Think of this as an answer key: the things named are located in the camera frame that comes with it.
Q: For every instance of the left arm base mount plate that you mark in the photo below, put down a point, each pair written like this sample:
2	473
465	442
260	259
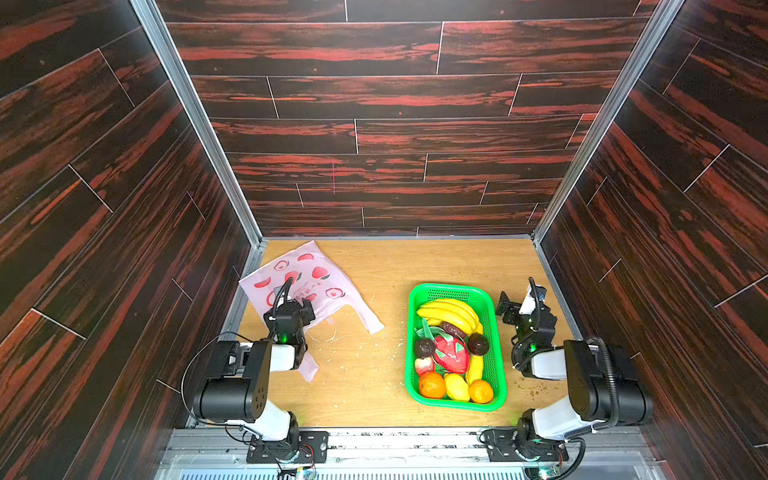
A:
300	447

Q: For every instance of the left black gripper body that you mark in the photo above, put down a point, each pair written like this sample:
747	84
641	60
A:
288	309

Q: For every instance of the pink printed plastic bag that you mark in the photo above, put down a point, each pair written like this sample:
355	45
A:
313	277

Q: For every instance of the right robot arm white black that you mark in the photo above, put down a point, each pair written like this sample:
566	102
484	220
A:
603	389

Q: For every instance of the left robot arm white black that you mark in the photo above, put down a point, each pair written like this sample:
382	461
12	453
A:
234	391

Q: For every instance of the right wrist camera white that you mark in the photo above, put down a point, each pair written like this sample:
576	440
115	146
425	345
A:
534	299

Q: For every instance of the orange fake orange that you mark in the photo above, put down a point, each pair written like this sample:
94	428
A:
481	392
432	385

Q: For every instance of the red pink fake apple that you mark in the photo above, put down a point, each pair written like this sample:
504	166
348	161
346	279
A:
424	365

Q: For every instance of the metal front rail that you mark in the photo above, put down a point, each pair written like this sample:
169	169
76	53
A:
360	453

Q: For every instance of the yellow fake banana bunch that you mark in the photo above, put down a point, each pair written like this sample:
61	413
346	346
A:
453	312

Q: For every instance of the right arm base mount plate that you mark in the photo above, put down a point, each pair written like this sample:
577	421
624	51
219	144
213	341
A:
509	445

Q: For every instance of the yellow fake lemon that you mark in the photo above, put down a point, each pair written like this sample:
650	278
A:
456	387

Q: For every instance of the red fake dragon fruit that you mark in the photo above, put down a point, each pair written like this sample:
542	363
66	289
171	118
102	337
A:
451	354

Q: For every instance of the green plastic perforated basket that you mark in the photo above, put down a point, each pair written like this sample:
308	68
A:
417	328

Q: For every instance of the dark round fake mangosteen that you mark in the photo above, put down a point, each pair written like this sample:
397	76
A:
478	344
424	348

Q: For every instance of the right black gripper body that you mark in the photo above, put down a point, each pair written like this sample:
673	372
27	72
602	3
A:
525	315

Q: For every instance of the small yellow fake banana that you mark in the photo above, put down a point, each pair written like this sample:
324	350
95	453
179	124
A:
475	369

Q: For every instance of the dark brown fake date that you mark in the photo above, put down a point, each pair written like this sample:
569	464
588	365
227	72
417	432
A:
453	330

